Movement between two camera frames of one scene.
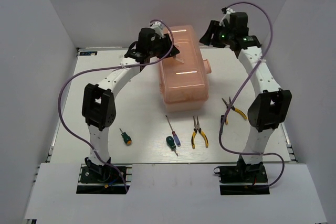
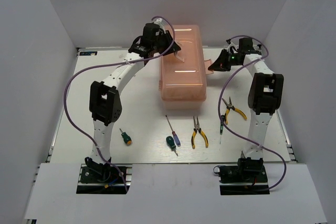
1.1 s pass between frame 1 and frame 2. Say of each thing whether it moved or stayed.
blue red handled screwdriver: stayed
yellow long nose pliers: stayed
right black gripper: moved
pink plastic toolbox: stayed
